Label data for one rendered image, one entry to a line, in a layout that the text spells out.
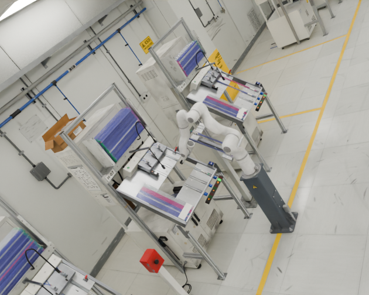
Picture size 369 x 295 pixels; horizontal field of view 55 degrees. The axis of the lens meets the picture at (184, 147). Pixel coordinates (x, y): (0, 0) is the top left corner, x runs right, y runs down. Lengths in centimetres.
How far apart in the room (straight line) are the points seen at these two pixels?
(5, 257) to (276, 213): 224
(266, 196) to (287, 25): 459
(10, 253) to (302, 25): 608
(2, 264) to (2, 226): 32
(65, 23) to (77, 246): 293
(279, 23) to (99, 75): 368
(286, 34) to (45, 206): 526
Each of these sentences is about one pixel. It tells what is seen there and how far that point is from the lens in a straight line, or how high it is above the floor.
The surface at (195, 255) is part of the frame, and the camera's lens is 347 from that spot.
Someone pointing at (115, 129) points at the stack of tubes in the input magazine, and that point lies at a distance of 332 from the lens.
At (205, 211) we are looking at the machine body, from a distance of 383.
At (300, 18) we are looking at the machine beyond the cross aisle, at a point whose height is 45.
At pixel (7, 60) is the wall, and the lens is 473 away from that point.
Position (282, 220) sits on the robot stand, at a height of 13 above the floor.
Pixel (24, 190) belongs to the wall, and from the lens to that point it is 448.
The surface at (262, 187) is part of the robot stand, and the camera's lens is 324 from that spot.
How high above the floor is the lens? 247
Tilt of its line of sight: 24 degrees down
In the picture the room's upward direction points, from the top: 36 degrees counter-clockwise
